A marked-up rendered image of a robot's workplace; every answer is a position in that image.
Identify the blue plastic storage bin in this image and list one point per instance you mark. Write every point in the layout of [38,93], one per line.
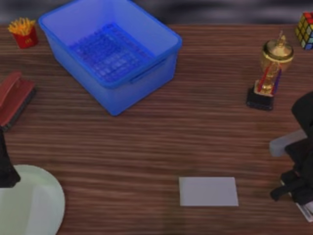
[137,46]

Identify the gold trophy on black base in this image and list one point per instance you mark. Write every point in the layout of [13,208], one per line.
[274,58]

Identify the red french fries box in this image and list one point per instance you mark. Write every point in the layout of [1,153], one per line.
[26,39]

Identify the multicolour puzzle cube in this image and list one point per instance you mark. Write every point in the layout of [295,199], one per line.
[305,29]

